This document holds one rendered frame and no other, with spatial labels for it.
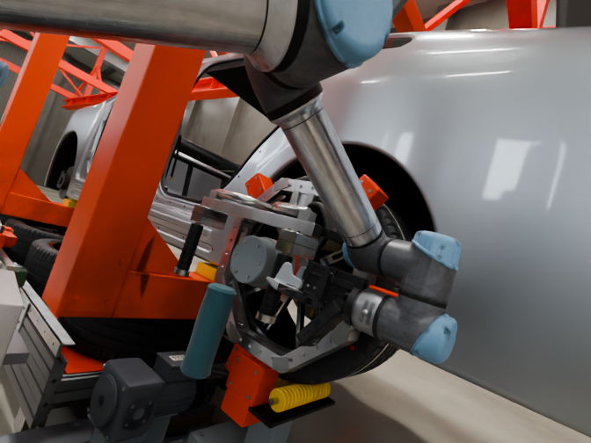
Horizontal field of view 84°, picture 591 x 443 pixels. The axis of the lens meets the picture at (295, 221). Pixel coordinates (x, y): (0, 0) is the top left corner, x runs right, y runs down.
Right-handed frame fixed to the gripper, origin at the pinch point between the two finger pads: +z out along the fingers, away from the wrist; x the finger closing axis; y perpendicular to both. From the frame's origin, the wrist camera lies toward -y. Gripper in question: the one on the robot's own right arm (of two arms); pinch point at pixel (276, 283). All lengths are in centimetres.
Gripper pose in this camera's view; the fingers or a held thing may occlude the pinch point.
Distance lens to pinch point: 72.5
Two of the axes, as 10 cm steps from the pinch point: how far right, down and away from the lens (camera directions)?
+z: -7.5, -1.9, 6.3
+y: 3.1, -9.5, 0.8
